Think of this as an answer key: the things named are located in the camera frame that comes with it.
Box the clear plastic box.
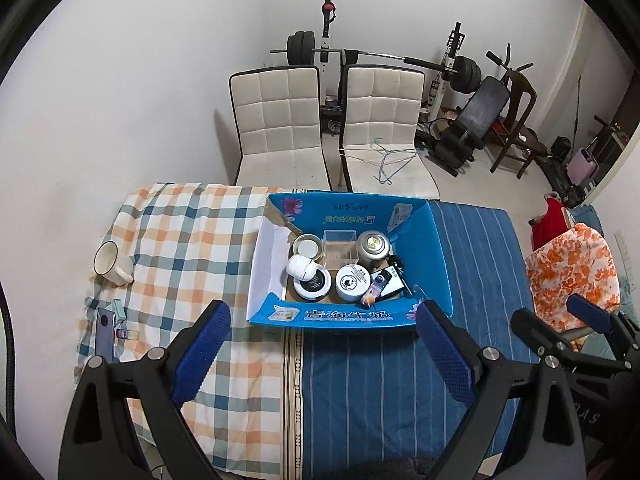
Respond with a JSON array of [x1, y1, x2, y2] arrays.
[[322, 229, 359, 266]]

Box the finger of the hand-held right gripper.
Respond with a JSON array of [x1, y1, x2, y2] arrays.
[[566, 293, 640, 357], [510, 307, 572, 357]]

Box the wire clothes hanger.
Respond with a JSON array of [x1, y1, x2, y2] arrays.
[[339, 137, 419, 186]]

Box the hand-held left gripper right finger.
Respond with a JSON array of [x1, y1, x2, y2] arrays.
[[416, 300, 586, 480]]

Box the white mug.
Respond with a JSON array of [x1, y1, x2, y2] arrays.
[[93, 241, 135, 286]]

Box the silver metal can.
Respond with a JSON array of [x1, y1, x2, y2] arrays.
[[357, 230, 394, 272]]

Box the black cable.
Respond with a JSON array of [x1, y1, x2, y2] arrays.
[[0, 282, 17, 438]]

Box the orange floral cloth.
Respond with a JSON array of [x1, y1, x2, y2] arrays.
[[523, 223, 621, 334]]

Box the white round tin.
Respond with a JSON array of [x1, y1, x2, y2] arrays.
[[292, 234, 324, 263]]

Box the white round jar black print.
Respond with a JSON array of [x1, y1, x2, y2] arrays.
[[334, 263, 372, 304]]

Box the plaid cloth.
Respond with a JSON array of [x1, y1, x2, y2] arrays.
[[75, 182, 307, 477]]

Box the white barbell rack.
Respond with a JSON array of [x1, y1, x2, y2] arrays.
[[319, 0, 467, 133]]

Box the white padded chair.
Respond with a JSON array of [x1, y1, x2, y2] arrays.
[[228, 65, 331, 189], [338, 64, 441, 199]]

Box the red cloth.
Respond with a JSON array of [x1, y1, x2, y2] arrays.
[[530, 197, 574, 252]]

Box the round jar with black lid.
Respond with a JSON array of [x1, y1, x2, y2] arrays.
[[292, 267, 332, 302]]

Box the small black device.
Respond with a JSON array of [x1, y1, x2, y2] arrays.
[[371, 267, 404, 296]]

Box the blue denim cloth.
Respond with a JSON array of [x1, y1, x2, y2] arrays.
[[569, 204, 606, 236]]

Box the blue striped sheet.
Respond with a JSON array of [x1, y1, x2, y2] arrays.
[[281, 200, 534, 477]]

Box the smartphone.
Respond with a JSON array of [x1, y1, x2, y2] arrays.
[[94, 307, 119, 362]]

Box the blue cardboard box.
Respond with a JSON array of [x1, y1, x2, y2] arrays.
[[246, 191, 454, 331]]

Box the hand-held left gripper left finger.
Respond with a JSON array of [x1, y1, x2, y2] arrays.
[[60, 300, 232, 480]]

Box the black weight bench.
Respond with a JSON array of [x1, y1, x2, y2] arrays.
[[431, 75, 511, 177]]

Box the pink bin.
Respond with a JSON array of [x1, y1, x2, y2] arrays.
[[569, 147, 600, 186]]

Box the brown wooden chair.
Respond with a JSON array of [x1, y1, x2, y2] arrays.
[[489, 66, 549, 180]]

